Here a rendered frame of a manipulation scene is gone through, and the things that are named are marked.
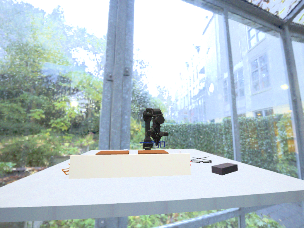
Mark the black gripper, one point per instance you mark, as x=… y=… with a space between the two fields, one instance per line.
x=157 y=137

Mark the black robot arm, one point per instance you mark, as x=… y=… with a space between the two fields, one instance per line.
x=157 y=119

